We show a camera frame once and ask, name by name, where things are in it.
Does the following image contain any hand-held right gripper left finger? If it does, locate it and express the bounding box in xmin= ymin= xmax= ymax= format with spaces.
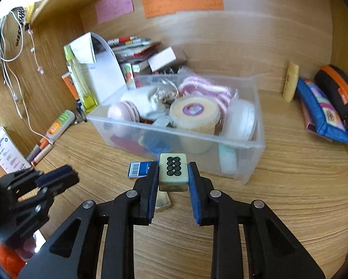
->
xmin=18 ymin=161 xmax=160 ymax=279

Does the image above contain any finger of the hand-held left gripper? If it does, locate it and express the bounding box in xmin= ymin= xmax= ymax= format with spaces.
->
xmin=13 ymin=174 xmax=79 ymax=236
xmin=0 ymin=165 xmax=75 ymax=192

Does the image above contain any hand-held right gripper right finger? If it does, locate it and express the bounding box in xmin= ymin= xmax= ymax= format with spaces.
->
xmin=187 ymin=161 xmax=326 ymax=279

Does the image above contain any mahjong tile with black circles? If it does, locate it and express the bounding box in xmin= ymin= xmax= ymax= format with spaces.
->
xmin=159 ymin=153 xmax=189 ymax=192

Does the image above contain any mint green tube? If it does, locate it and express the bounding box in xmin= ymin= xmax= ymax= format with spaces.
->
xmin=219 ymin=145 xmax=238 ymax=175

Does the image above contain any clear plastic storage box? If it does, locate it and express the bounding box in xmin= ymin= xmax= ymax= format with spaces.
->
xmin=87 ymin=74 xmax=265 ymax=184

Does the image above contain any pink knitted pouch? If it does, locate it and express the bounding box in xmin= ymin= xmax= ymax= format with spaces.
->
xmin=178 ymin=76 xmax=236 ymax=114

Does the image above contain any person's left forearm orange sleeve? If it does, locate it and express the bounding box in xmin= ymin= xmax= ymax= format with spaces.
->
xmin=0 ymin=241 xmax=27 ymax=277

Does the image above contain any blue barcode card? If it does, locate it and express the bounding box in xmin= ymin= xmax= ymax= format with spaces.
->
xmin=128 ymin=161 xmax=159 ymax=178

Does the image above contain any blue packet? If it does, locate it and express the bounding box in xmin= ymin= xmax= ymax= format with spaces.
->
xmin=145 ymin=138 xmax=171 ymax=158

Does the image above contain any white orange glue tube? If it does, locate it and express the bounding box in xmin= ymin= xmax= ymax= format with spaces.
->
xmin=46 ymin=110 xmax=76 ymax=140

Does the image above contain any white printed booklet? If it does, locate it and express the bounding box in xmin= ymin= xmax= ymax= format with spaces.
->
xmin=0 ymin=126 xmax=32 ymax=178

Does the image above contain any red velvet pouch gold trim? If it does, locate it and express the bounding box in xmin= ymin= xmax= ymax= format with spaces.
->
xmin=110 ymin=135 xmax=145 ymax=152

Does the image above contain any yellow lidded tub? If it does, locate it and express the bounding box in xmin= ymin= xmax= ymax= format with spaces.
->
xmin=170 ymin=96 xmax=221 ymax=154

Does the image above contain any pink round compact case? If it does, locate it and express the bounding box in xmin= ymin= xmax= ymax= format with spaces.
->
xmin=108 ymin=101 xmax=140 ymax=123

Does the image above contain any white round container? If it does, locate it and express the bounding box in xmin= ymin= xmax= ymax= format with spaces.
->
xmin=223 ymin=99 xmax=256 ymax=143

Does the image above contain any orange carton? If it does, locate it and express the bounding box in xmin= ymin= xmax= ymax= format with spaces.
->
xmin=61 ymin=73 xmax=80 ymax=103

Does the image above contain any tall yellow-green bottle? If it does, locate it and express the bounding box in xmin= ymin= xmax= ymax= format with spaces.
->
xmin=64 ymin=45 xmax=98 ymax=114

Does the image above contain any wooden desk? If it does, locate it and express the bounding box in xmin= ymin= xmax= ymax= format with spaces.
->
xmin=0 ymin=0 xmax=348 ymax=279

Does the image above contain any white curved file holder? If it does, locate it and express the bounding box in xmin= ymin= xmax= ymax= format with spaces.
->
xmin=90 ymin=32 xmax=126 ymax=105

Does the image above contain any fruit print card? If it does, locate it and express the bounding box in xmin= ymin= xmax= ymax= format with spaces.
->
xmin=122 ymin=62 xmax=136 ymax=90

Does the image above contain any bowl of trinkets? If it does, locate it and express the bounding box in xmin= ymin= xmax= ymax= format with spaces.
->
xmin=152 ymin=65 xmax=187 ymax=76

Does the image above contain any white paper receipt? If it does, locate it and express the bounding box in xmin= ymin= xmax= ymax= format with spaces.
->
xmin=69 ymin=33 xmax=97 ymax=64

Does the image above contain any small white box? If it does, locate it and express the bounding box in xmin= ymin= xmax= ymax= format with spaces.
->
xmin=148 ymin=47 xmax=175 ymax=72

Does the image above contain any small brown box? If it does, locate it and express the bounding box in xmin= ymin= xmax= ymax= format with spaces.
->
xmin=174 ymin=48 xmax=188 ymax=65

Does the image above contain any pink flat wallet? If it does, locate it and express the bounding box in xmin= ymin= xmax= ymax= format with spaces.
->
xmin=300 ymin=93 xmax=334 ymax=143

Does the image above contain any stack of books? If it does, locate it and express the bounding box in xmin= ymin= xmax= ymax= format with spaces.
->
xmin=108 ymin=37 xmax=161 ymax=72

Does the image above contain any yellow tube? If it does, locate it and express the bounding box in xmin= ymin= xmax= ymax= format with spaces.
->
xmin=282 ymin=62 xmax=299 ymax=103

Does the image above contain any red and white pen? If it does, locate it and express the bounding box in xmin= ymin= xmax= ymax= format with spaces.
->
xmin=108 ymin=36 xmax=137 ymax=46

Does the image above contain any blue patchwork pouch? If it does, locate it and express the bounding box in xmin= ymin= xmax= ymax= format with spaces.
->
xmin=296 ymin=78 xmax=348 ymax=145

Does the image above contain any black and orange zip case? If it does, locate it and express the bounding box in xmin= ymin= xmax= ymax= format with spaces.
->
xmin=314 ymin=65 xmax=348 ymax=128

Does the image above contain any pink paper note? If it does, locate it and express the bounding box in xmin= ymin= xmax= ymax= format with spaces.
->
xmin=95 ymin=0 xmax=134 ymax=24

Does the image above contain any orange paper note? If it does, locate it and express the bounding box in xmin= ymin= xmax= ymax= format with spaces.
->
xmin=142 ymin=0 xmax=224 ymax=18

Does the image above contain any white drawstring pouch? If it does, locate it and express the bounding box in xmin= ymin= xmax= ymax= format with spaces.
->
xmin=122 ymin=86 xmax=167 ymax=118

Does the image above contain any white charging cable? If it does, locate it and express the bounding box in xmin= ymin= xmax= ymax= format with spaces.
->
xmin=0 ymin=10 xmax=48 ymax=138

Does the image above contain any white cable with pink plug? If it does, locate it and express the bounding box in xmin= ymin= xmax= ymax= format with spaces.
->
xmin=28 ymin=29 xmax=45 ymax=74

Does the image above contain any dark bead string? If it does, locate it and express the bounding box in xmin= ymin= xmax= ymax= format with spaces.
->
xmin=14 ymin=7 xmax=27 ymax=47

